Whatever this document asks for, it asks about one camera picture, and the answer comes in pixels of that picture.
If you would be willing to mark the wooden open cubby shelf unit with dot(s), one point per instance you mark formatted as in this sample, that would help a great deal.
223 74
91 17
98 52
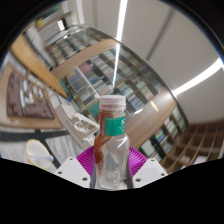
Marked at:
200 146

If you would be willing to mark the bookcase behind glass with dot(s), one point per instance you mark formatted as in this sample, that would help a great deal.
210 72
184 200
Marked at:
70 43

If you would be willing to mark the clear plastic bottle green label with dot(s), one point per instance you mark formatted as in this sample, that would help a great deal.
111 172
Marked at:
113 160

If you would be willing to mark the white plastic spoon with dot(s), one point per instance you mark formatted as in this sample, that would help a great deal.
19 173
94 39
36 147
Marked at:
46 157

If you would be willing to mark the beige building model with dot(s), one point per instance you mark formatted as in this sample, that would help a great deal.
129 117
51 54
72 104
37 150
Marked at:
80 126

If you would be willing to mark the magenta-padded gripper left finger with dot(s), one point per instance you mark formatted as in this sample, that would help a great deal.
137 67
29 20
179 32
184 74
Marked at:
71 170

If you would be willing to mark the large book-filled shelf wall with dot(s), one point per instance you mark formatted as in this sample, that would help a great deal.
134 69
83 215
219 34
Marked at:
100 76

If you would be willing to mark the long white ceiling light strip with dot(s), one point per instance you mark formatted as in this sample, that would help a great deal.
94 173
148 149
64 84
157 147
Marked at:
122 20
203 75

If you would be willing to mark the brown building model on board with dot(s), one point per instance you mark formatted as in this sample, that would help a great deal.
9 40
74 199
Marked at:
26 96

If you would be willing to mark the tall book-filled shelf unit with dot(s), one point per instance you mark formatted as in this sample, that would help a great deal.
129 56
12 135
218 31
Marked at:
166 133

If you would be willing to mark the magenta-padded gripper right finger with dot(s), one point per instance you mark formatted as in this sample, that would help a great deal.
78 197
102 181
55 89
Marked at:
151 170

